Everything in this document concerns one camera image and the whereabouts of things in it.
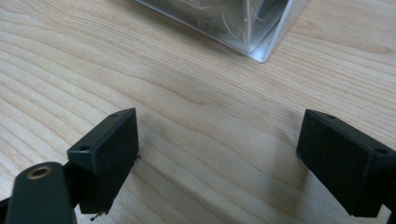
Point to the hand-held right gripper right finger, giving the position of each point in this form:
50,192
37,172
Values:
342,168

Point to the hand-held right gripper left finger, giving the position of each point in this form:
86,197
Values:
106,161

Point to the clear plastic box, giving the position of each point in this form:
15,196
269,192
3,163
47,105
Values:
230,21

